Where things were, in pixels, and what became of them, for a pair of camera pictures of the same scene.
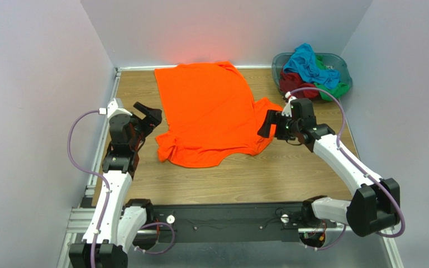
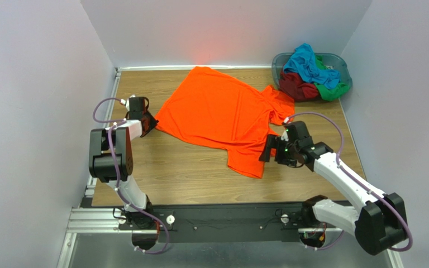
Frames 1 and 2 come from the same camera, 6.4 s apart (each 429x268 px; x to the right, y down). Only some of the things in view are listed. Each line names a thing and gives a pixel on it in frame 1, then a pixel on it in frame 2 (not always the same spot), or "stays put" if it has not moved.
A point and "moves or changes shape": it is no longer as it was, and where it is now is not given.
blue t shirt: (303, 60) stays put
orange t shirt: (211, 114) moves or changes shape
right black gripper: (276, 126) -> (271, 148)
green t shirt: (339, 91) stays put
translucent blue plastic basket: (332, 61) stays put
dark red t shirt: (290, 81) stays put
